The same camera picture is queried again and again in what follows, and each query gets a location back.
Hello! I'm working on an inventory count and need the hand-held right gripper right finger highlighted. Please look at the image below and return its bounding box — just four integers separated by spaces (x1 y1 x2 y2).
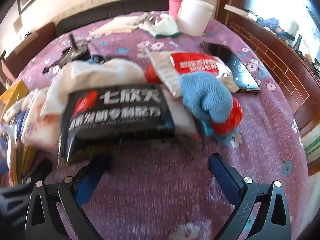
209 153 293 240

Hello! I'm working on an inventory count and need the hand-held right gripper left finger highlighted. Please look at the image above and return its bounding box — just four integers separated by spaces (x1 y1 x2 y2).
25 154 112 240

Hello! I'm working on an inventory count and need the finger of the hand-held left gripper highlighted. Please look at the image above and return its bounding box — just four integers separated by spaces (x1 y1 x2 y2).
86 54 109 64

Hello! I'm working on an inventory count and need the white sock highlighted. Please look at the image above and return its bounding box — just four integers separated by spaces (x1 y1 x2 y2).
41 58 148 117

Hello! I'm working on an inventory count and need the black snack packet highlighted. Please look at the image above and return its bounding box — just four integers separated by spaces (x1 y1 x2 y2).
57 84 176 168

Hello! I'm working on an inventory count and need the yellow cardboard box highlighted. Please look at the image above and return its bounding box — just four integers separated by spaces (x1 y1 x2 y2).
0 79 38 188

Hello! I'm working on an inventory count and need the pink tissue pack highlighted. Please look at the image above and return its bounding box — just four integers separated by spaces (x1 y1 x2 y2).
21 88 63 150

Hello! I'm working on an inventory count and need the blue fuzzy cloth red trim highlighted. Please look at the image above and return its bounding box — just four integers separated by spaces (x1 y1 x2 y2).
179 71 244 147

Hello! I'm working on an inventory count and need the blue tissue pack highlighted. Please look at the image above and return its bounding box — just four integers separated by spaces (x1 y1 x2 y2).
2 105 30 143

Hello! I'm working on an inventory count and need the red and white snack packet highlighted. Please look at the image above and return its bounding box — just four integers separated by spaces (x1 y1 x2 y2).
147 51 240 98

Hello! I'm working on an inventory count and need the wooden chair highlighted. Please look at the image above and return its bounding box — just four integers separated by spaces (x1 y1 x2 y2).
0 22 57 80

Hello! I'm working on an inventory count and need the folded white paper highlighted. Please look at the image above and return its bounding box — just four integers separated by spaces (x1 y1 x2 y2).
87 15 150 39

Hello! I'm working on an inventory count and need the black bench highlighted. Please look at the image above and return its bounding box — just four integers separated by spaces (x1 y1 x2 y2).
56 0 175 34

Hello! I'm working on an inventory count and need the red round object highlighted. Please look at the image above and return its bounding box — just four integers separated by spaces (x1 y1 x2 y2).
145 64 163 84

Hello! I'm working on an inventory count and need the purple floral tablecloth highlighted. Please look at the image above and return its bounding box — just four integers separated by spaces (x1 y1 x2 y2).
7 10 310 240

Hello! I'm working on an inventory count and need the white gloves green trim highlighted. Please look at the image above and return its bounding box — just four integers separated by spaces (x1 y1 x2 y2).
139 14 180 38

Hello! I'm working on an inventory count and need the green striped cloth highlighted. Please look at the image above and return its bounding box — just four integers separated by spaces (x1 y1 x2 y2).
301 130 320 175

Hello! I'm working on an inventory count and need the pink bottle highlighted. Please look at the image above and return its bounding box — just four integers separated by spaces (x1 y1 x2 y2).
165 0 192 20

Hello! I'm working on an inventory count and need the white plastic tub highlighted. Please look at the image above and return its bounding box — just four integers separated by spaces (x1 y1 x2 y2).
177 0 215 37

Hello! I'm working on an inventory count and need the black smartphone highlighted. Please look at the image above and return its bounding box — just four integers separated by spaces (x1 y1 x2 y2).
200 41 261 94

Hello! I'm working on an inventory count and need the wooden cabinet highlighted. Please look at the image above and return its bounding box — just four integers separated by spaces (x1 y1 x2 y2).
215 0 320 140

